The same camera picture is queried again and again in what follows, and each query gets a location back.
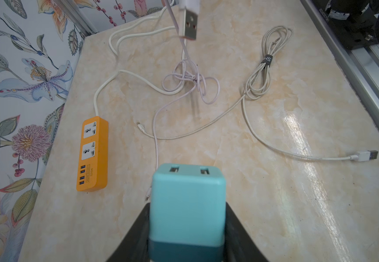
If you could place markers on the orange power strip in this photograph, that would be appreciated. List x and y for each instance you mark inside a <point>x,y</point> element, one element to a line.
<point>93,158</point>

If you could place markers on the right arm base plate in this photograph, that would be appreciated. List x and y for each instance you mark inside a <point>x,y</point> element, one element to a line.
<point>355,23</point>

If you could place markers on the teal USB charger plug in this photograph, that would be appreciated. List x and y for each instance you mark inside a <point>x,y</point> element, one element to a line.
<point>187,214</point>

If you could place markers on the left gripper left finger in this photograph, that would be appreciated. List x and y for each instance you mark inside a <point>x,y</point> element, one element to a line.
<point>135,245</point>

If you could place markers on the aluminium front rail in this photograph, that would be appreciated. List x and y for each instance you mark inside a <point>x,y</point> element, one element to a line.
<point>360,66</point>

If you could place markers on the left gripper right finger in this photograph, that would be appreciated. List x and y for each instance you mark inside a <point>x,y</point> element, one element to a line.
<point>239,246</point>

